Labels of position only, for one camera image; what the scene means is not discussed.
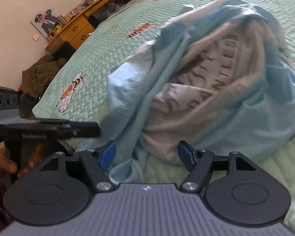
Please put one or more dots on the wooden desk with drawers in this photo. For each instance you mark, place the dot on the wooden desk with drawers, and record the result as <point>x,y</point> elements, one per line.
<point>73,29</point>

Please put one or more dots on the person's left hand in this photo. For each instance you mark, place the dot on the person's left hand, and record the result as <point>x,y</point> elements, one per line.
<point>0,163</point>

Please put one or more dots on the white wall switch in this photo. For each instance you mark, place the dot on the white wall switch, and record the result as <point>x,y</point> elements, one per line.
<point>36,37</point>

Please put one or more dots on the olive jacket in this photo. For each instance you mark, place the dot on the olive jacket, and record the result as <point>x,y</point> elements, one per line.
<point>43,75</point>

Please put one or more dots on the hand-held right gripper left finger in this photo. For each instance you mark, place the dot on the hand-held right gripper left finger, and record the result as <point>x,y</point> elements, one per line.
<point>108,153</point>

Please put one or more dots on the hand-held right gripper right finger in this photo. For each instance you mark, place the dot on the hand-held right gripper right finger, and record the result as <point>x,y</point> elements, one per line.
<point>186,156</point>

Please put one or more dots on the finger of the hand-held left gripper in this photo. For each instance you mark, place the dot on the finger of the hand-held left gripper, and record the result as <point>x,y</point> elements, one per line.
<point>71,129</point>

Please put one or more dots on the green quilted bee bedspread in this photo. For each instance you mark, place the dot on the green quilted bee bedspread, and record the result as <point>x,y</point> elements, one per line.
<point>127,49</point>

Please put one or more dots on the wall poster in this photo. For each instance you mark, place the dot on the wall poster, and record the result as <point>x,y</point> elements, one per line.
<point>48,22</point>

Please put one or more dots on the light blue and white garment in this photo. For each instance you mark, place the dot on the light blue and white garment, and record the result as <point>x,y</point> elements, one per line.
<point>211,91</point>

